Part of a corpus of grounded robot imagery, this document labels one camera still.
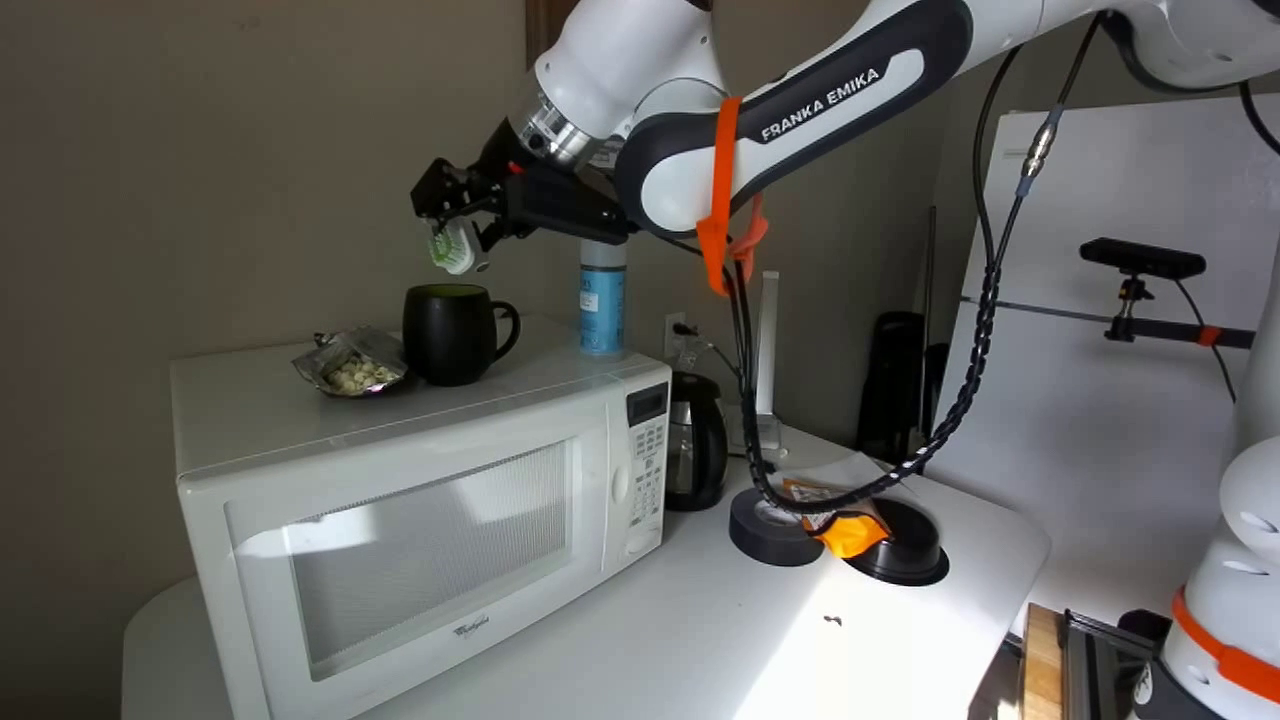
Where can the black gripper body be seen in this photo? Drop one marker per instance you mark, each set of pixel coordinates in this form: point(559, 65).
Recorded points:
point(523, 195)

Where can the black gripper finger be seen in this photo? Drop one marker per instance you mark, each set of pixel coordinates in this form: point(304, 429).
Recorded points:
point(442, 195)

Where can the green white scrub brush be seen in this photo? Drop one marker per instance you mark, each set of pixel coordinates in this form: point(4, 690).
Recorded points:
point(456, 249)

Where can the black mug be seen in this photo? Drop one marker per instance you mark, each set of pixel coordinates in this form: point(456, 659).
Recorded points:
point(452, 333)

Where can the blue white soap bottle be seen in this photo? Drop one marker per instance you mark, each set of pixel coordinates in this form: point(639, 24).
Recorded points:
point(601, 299)

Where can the crumpled clear plastic bag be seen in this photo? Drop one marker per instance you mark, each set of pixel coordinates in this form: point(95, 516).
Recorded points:
point(348, 366)

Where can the black electric kettle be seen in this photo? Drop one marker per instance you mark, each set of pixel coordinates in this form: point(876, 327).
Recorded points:
point(696, 445)

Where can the white microwave oven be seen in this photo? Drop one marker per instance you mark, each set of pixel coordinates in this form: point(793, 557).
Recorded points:
point(353, 549)

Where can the grey tape roll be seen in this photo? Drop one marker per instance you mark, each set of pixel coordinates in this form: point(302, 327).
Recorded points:
point(764, 537)

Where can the orange snack packet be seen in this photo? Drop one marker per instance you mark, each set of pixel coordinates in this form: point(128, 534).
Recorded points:
point(847, 534)

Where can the black round bowl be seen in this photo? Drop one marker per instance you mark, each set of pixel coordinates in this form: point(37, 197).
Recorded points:
point(910, 555)

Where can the black camera on stand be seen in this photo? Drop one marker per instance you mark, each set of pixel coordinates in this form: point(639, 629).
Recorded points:
point(1146, 262)

